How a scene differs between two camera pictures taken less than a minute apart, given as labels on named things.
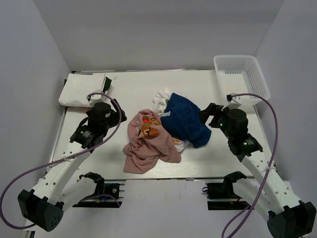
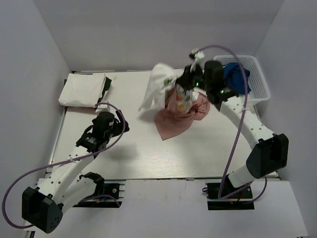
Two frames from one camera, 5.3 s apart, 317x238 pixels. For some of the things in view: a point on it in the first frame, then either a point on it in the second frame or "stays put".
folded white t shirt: (78, 86) stays put
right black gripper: (212, 109) -> (184, 81)
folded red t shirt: (75, 107) stays put
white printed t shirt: (158, 104) -> (163, 77)
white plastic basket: (241, 74) stays put
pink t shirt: (148, 141) -> (172, 121)
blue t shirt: (184, 121) -> (232, 71)
